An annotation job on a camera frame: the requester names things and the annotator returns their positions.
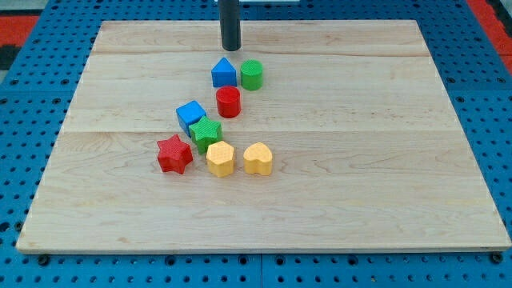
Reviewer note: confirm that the wooden board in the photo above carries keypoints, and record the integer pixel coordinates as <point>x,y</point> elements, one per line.
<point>368,153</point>

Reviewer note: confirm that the blue cube block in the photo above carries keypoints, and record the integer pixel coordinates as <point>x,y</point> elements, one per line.
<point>188,114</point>

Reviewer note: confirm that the red circle block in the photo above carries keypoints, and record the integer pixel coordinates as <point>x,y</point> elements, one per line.
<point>228,101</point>

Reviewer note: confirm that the blue triangle block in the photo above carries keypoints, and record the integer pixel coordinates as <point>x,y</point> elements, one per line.
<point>223,74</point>

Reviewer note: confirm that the yellow hexagon block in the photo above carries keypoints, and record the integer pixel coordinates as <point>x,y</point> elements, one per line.
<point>220,158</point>

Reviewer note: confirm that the green circle block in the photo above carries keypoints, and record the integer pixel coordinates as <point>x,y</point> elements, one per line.
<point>251,74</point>

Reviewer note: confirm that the red star block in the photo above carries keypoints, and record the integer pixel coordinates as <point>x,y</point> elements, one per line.
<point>174,154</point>

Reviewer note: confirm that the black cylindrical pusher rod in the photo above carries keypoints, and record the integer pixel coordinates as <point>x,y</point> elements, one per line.
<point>229,18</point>

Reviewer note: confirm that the yellow heart block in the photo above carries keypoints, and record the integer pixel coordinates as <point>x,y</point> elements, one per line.
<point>258,159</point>

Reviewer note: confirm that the green star block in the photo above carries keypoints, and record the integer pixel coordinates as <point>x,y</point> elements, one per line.
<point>205,132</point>

